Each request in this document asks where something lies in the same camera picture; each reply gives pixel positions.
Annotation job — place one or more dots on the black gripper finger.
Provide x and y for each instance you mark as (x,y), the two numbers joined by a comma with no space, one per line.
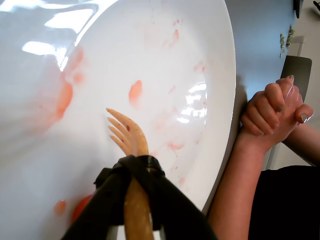
(175,212)
(105,200)

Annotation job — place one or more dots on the seated woman's right forearm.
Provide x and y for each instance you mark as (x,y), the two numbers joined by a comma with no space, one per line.
(307,142)

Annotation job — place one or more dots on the seated woman's left forearm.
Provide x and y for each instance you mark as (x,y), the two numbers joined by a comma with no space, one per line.
(232,180)

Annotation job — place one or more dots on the green strawberry top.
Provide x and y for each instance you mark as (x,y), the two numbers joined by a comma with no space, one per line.
(290,35)

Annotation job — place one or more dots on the seated woman's left hand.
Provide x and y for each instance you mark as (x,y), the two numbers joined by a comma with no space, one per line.
(262,112)

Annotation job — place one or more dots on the seated woman's right hand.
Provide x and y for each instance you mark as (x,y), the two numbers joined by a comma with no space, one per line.
(292,105)

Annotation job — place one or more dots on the seated woman's black sleeveless top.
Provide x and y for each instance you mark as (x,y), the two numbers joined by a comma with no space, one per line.
(287,207)

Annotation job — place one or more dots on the white round plate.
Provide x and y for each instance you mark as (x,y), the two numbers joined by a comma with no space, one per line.
(150,62)

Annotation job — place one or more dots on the dark grey chair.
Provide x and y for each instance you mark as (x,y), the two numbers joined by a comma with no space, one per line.
(298,70)

